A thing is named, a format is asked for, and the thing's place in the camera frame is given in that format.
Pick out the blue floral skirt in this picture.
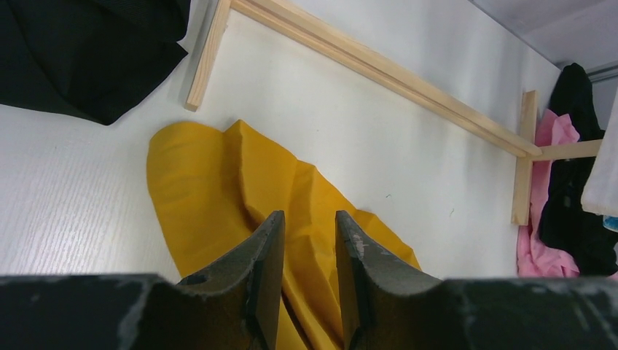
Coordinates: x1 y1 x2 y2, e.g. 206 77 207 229
603 216 618 233

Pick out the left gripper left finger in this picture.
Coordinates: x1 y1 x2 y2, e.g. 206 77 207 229
1 211 285 349

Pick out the black garment pile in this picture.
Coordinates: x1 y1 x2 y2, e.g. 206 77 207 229
1 1 191 125
539 63 617 276

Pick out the wooden clothes rack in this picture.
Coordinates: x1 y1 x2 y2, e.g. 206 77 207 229
184 1 602 226

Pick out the black garment left pile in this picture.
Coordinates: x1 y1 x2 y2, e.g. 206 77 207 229
1 1 191 125

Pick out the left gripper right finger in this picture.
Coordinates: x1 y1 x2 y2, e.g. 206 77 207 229
335 211 617 349

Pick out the white garment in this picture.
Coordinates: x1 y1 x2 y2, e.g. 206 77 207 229
581 96 617 217

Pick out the black garment right pile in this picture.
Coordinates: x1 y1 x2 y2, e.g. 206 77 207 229
539 63 617 276

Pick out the yellow garment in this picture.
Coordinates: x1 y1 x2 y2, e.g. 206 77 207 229
146 121 418 349

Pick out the pink garment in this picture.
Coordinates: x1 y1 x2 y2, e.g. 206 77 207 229
516 108 618 282

